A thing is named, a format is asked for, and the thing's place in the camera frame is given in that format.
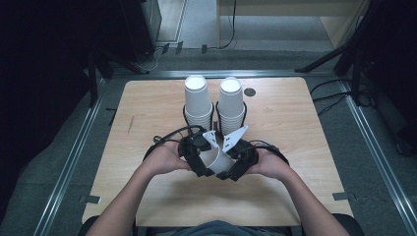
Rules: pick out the stack of white paper cups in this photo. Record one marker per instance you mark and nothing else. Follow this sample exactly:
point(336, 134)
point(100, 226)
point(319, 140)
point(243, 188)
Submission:
point(231, 101)
point(197, 98)

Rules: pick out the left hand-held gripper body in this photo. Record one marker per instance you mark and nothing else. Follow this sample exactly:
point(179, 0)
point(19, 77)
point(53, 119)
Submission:
point(193, 147)

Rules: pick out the metal floor rail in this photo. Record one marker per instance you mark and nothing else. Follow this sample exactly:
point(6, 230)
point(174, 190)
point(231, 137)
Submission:
point(377, 147)
point(65, 170)

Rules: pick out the person's blue-grey shirt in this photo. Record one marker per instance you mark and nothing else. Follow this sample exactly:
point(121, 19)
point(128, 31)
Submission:
point(213, 229)

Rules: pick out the dark round table grommet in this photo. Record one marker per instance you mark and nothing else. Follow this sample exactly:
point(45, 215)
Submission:
point(249, 92)

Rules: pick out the person's right hand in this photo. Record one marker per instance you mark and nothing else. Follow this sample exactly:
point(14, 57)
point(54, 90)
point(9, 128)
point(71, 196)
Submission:
point(270, 164)

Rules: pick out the black tripod stand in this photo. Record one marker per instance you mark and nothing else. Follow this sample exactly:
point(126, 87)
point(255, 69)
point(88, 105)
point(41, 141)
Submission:
point(324, 59)

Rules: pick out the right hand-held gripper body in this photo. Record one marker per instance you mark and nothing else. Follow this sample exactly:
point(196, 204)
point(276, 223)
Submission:
point(244, 152)

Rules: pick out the small dark floor block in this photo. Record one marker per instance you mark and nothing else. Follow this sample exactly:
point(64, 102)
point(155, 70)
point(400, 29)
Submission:
point(178, 47)
point(204, 49)
point(165, 48)

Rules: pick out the single white paper cup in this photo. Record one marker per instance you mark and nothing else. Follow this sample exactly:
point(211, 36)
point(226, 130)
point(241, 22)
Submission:
point(218, 162)

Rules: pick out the light wooden desk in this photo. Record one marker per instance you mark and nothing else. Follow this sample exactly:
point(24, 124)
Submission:
point(337, 29)

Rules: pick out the person's left hand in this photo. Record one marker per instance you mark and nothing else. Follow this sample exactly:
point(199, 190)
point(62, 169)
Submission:
point(164, 159)

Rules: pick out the black cabinet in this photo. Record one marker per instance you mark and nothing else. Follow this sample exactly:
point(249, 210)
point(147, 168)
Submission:
point(137, 26)

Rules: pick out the black metal stand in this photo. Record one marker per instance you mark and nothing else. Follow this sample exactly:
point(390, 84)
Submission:
point(92, 82)

